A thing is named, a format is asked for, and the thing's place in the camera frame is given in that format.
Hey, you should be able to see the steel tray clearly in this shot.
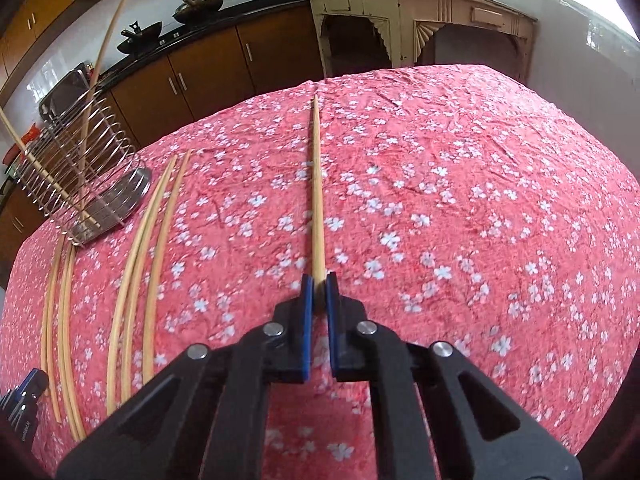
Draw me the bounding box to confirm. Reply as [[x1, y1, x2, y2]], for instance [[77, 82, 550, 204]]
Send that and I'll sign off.
[[39, 61, 99, 117]]

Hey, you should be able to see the steel wire utensil holder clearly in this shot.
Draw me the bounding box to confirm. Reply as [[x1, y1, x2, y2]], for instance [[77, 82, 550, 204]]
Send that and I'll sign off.
[[15, 77, 152, 248]]

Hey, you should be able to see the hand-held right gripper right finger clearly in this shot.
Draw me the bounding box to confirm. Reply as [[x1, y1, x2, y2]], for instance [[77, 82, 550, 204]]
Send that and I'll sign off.
[[325, 272, 583, 480]]

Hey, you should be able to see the cream wooden side table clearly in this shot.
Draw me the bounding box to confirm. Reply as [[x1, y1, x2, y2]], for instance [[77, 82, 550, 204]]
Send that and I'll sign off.
[[306, 0, 538, 86]]

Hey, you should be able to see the brown kitchen base cabinet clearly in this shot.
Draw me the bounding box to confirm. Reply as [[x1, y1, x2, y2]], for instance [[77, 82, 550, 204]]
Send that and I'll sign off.
[[0, 2, 326, 271]]

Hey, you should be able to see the black wok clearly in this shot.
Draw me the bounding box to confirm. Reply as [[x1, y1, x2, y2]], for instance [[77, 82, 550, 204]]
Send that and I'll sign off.
[[117, 20, 165, 54]]

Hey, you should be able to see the black kitchen countertop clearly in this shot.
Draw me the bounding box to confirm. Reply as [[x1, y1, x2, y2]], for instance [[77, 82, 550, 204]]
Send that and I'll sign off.
[[95, 0, 315, 87]]

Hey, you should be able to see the dark wok with lid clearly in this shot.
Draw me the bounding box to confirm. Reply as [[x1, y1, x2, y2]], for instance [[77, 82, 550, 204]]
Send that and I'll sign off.
[[172, 0, 225, 24]]

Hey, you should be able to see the brown wall cabinet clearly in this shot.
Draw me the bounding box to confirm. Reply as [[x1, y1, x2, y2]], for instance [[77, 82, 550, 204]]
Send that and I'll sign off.
[[0, 0, 78, 92]]

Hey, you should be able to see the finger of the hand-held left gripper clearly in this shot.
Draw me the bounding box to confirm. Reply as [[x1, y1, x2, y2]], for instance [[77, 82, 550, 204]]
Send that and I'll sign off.
[[12, 367, 49, 411]]

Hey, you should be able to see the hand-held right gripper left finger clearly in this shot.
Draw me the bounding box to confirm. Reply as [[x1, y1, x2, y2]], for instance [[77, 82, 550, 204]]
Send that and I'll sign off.
[[56, 274, 315, 480]]

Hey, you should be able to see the pink floral tablecloth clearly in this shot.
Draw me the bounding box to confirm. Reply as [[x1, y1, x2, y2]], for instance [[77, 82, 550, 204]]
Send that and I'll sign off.
[[0, 64, 640, 480]]

